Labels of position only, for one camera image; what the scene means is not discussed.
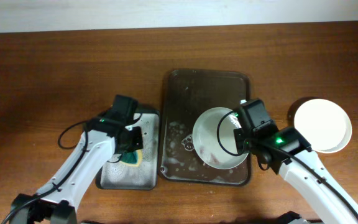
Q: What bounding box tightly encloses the green and yellow sponge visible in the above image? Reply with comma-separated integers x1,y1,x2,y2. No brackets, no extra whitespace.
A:
119,149,143,167

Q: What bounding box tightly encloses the light green plate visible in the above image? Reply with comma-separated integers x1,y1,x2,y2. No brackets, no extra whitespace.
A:
192,107,248,170

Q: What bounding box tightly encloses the pinkish white plate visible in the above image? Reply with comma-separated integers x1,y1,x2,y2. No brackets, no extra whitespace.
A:
314,138,351,154

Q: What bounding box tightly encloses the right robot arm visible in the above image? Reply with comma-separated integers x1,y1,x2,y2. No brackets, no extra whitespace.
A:
233,99,358,223

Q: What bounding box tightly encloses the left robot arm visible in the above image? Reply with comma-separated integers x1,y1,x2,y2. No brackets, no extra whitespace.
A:
3,95,143,223

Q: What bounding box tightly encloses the small dark green tray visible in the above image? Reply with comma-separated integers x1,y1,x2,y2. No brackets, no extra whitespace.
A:
96,107,160,190

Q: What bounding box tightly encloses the large brown tray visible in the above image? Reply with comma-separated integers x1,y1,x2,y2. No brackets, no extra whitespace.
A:
158,69,252,186

